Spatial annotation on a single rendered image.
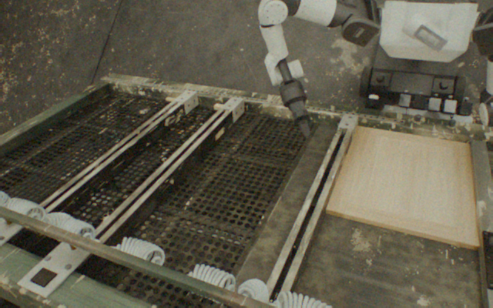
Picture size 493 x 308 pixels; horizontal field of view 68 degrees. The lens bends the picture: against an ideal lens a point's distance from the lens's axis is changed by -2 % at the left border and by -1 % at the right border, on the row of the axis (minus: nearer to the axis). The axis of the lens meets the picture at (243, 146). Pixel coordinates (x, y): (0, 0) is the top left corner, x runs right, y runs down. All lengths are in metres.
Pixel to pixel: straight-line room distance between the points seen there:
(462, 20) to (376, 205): 0.62
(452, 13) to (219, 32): 2.07
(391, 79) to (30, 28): 3.49
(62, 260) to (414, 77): 2.07
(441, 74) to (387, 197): 1.32
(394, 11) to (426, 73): 1.21
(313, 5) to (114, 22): 2.66
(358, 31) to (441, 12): 0.24
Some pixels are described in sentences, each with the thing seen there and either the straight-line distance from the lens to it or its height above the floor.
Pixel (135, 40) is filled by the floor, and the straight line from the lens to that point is 3.49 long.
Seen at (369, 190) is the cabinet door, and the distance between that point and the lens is 1.34.
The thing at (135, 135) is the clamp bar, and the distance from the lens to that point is 1.63.
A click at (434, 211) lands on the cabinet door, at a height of 1.25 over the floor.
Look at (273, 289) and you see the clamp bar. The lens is 0.96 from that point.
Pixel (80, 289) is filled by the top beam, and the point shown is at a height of 1.84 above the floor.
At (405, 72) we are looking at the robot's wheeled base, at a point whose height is 0.19.
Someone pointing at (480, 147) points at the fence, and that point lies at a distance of 1.66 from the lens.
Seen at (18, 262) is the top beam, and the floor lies 1.84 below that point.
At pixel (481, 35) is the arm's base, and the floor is 1.34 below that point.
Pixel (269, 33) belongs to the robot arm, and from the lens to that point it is 1.30.
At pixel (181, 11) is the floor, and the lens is 3.32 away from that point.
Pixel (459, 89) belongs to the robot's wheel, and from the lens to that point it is 2.46.
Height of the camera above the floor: 2.56
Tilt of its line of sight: 68 degrees down
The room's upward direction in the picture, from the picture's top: 74 degrees counter-clockwise
